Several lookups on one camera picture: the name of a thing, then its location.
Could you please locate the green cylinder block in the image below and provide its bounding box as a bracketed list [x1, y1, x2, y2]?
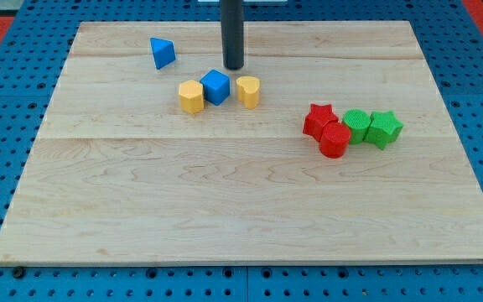
[342, 109, 371, 144]

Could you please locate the blue triangle block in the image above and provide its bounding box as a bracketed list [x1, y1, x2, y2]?
[150, 37, 176, 70]

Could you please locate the light wooden board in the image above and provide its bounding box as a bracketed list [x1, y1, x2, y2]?
[0, 21, 483, 267]

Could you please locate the red star block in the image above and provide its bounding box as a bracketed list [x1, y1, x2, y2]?
[303, 103, 339, 142]

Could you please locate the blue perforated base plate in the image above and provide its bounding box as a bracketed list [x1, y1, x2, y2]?
[0, 0, 483, 301]

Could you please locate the yellow hexagon block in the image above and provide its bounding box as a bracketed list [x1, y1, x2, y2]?
[178, 80, 205, 114]

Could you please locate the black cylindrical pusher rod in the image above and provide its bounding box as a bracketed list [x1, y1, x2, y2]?
[220, 0, 244, 70]

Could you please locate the blue cube block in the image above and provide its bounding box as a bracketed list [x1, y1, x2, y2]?
[200, 70, 230, 106]

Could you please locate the yellow heart block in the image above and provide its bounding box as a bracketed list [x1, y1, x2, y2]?
[236, 75, 261, 109]

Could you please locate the red cylinder block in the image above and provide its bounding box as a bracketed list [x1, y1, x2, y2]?
[319, 122, 351, 159]

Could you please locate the green star block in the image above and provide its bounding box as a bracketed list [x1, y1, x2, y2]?
[364, 111, 403, 150]

